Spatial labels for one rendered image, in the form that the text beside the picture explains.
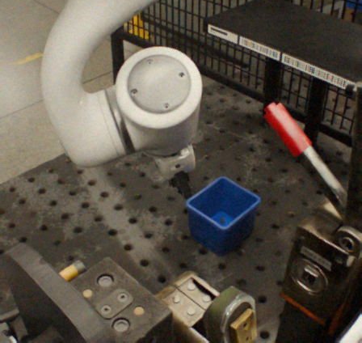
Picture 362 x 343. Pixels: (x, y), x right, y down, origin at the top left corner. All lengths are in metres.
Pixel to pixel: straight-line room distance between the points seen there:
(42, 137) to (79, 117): 2.00
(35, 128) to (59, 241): 1.63
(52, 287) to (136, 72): 0.26
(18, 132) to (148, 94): 2.11
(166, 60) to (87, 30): 0.09
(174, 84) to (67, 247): 0.55
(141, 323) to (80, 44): 0.24
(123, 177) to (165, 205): 0.13
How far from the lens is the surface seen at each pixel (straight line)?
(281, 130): 0.47
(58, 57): 0.45
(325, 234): 0.49
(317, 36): 0.94
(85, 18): 0.43
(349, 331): 0.48
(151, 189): 1.04
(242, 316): 0.36
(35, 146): 2.42
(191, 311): 0.39
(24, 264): 0.28
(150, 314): 0.33
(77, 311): 0.25
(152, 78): 0.46
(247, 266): 0.90
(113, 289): 0.35
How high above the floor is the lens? 1.40
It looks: 38 degrees down
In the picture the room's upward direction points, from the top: straight up
